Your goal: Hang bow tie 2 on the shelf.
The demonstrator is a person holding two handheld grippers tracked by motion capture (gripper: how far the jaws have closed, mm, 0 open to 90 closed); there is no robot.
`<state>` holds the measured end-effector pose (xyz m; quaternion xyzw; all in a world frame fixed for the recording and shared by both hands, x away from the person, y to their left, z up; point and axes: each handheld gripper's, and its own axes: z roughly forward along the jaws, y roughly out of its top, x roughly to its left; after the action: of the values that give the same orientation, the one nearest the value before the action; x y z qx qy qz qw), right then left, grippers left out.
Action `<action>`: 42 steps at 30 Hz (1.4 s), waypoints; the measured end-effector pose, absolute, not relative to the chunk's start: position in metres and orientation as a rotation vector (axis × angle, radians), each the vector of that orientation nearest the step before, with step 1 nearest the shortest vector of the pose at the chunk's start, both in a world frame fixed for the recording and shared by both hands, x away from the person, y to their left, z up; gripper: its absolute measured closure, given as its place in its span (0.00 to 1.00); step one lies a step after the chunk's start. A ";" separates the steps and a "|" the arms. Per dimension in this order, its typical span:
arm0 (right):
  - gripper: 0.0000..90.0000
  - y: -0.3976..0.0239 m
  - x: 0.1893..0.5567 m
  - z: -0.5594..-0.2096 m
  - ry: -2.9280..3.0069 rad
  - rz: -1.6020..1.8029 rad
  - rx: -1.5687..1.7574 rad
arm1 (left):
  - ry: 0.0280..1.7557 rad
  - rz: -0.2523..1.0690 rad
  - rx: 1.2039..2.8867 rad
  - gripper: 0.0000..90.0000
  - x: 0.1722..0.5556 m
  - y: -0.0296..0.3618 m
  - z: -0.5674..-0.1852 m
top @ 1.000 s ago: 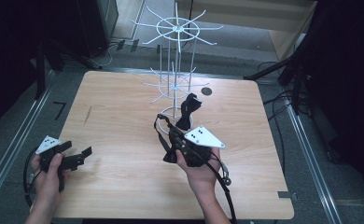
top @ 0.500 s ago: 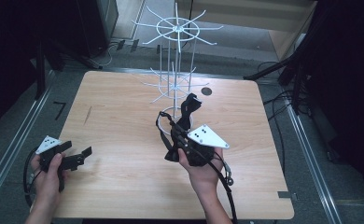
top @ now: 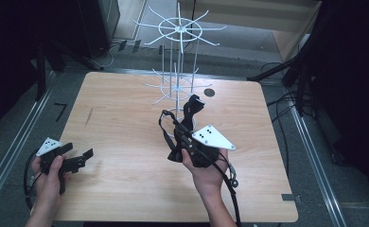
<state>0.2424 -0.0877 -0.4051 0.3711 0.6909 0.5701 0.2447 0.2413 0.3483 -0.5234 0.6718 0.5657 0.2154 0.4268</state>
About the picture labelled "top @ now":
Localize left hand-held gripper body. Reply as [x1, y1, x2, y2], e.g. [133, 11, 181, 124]
[35, 137, 87, 195]

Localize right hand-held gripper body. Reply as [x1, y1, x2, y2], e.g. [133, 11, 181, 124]
[185, 124, 237, 168]

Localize black strappy cloth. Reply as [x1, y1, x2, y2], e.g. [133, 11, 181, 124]
[158, 94, 207, 164]

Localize white wire rack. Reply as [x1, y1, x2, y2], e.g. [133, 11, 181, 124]
[133, 2, 227, 140]

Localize person's left hand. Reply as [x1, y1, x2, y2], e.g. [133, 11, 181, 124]
[30, 154, 71, 206]

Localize person's right hand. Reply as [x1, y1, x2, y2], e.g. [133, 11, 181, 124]
[181, 148, 231, 197]

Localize black metal stand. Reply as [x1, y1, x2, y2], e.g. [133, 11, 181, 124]
[246, 18, 324, 117]
[34, 37, 105, 102]

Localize grey tape piece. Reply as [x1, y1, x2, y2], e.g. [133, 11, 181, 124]
[281, 193, 303, 202]

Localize black cabinet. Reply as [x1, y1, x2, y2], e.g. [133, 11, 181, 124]
[77, 0, 121, 60]

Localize metal floor rail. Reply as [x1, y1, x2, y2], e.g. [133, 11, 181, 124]
[290, 105, 347, 227]
[0, 70, 58, 218]

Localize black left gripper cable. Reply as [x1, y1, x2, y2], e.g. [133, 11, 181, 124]
[23, 149, 41, 212]

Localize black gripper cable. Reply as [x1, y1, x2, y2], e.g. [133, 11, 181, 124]
[23, 149, 41, 212]
[212, 154, 242, 227]

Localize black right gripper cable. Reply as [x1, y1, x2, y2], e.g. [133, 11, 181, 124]
[212, 154, 242, 227]

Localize black floor cables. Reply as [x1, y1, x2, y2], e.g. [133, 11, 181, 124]
[261, 61, 307, 178]

